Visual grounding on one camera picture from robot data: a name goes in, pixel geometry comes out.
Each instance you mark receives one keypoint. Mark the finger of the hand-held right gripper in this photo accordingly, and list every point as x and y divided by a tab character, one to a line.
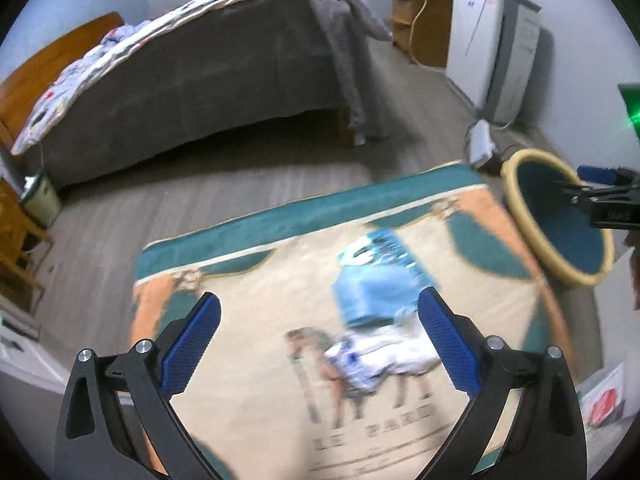
610	207
597	174

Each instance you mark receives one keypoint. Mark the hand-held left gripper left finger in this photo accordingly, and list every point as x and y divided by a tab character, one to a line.
192	340

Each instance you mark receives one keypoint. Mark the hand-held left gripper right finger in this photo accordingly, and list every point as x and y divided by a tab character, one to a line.
447	340

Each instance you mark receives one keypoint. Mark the round basket with yellow rim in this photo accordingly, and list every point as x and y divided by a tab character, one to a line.
565	230

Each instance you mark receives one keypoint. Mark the light blue foil packet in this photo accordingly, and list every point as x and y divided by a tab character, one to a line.
375	285

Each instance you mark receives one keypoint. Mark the white blue wrapper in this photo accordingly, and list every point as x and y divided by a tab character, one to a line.
390	355

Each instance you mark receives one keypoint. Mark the teal beige printed mat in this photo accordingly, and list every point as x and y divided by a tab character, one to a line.
260	280

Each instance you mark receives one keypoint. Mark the white floor adapter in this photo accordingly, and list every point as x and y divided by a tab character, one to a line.
481	142

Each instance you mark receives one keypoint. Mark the white air purifier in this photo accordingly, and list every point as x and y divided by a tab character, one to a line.
520	60

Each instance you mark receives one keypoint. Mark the white low cabinet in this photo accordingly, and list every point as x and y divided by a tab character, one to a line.
30	355

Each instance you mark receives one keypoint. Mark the red white snack packet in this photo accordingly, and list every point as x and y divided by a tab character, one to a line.
605	400

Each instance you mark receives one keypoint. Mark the white tall appliance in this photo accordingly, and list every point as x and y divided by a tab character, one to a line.
472	45

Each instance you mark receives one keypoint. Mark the wooden chair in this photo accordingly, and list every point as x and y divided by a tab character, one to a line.
17	240

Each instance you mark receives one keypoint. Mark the small white green bin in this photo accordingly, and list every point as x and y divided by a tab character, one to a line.
42	200

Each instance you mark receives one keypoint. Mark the wooden nightstand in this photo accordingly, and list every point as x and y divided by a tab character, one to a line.
430	30

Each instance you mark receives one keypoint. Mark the bed with grey skirt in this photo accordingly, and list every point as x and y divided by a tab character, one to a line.
225	75

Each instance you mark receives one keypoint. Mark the wooden headboard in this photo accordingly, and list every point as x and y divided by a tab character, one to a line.
45	65

